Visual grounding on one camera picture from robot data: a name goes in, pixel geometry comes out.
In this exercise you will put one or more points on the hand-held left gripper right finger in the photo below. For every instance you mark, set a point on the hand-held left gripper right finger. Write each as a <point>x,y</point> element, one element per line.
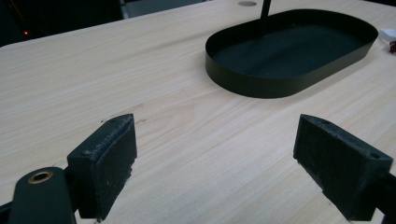
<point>339,161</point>

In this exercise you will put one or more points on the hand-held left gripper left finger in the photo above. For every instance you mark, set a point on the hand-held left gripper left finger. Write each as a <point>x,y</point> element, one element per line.
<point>106,168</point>

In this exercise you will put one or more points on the black oval metal tray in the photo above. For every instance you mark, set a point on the black oval metal tray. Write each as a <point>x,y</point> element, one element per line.
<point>289,56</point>

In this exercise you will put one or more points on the white packet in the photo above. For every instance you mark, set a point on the white packet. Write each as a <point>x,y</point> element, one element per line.
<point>388,34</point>

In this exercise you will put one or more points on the black stand pole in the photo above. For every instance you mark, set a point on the black stand pole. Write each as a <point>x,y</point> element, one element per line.
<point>265,9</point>

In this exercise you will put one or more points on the round table grommet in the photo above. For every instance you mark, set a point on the round table grommet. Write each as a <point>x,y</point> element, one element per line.
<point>247,3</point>

